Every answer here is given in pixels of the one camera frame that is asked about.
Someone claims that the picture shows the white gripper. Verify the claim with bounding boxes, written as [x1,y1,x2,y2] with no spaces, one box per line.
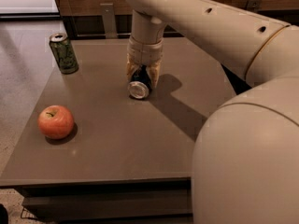
[126,37,163,88]

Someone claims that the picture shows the blue pepsi can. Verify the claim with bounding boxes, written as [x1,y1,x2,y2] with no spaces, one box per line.
[128,65,151,100]

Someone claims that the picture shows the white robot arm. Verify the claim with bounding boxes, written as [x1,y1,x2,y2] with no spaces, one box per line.
[126,0,299,224]

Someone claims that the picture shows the green soda can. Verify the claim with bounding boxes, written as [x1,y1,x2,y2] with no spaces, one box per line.
[49,33,78,75]

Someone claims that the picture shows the red apple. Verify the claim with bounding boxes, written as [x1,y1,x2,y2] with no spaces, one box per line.
[37,105,75,140]

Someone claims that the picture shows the grey table drawer unit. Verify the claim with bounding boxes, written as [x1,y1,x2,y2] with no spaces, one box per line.
[15,177,194,224]

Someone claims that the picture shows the left metal bracket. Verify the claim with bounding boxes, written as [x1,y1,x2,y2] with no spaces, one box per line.
[100,3,118,39]

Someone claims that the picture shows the metal bracket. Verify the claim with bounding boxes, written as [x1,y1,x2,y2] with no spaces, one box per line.
[246,0,263,12]
[100,3,118,39]

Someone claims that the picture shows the right metal bracket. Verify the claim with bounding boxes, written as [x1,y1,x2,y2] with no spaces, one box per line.
[246,0,263,12]

